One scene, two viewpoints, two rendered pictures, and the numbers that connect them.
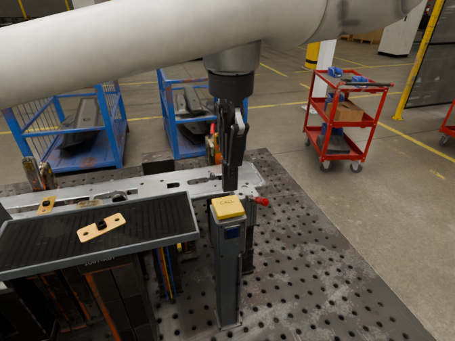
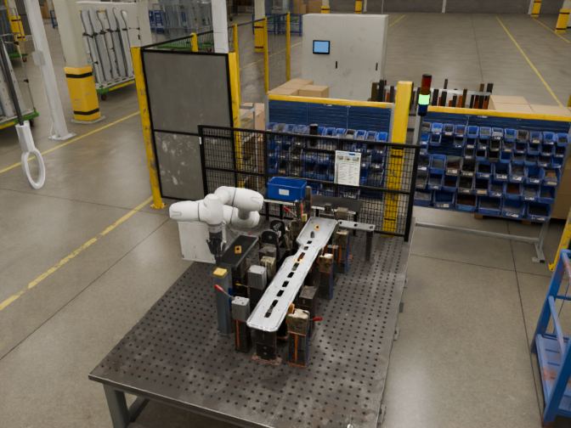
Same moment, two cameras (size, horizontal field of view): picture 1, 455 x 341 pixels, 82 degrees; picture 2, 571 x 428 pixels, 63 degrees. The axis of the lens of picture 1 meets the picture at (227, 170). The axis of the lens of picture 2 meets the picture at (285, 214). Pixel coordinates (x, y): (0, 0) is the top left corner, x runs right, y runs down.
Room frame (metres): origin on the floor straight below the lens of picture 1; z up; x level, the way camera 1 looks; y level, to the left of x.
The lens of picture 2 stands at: (2.09, -1.67, 2.72)
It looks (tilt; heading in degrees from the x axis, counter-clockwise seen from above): 27 degrees down; 125
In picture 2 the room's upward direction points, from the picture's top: straight up
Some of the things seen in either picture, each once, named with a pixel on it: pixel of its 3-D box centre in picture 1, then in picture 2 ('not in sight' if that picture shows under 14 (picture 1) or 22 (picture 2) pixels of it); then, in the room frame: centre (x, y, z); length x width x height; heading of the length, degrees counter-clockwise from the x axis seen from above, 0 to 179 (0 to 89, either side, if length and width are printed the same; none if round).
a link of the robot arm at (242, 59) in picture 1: (231, 51); (215, 225); (0.44, -0.01, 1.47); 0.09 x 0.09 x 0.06
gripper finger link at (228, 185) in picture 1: (230, 176); not in sight; (0.43, -0.01, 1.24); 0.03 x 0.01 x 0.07; 106
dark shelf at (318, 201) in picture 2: not in sight; (308, 200); (0.18, 1.37, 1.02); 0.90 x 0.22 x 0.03; 16
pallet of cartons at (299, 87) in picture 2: not in sight; (302, 117); (-2.21, 4.97, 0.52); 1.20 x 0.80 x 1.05; 103
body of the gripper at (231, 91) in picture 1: (230, 98); (216, 236); (0.44, -0.01, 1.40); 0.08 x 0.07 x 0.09; 16
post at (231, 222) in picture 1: (227, 273); (223, 303); (0.44, 0.00, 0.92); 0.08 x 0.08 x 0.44; 16
